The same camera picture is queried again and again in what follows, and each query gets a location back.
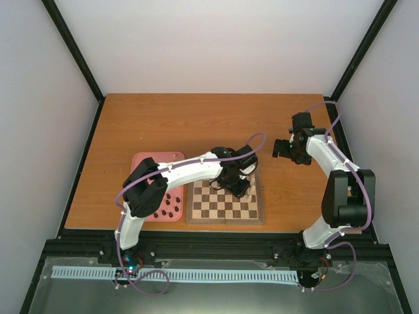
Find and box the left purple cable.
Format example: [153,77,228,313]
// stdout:
[114,131,266,296]

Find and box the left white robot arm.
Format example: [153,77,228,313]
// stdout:
[113,145,259,264]

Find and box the light blue cable duct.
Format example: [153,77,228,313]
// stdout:
[50,266,299,285]

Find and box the transparent plastic sheet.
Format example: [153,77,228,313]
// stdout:
[30,258,402,313]

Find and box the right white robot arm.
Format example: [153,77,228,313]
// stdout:
[272,112,376,266]

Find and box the black aluminium frame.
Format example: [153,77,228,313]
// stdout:
[20,1,412,313]

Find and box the wooden chess board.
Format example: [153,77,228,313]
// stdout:
[186,170,264,224]

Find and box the pink plastic tray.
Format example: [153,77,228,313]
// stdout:
[131,152,185,223]

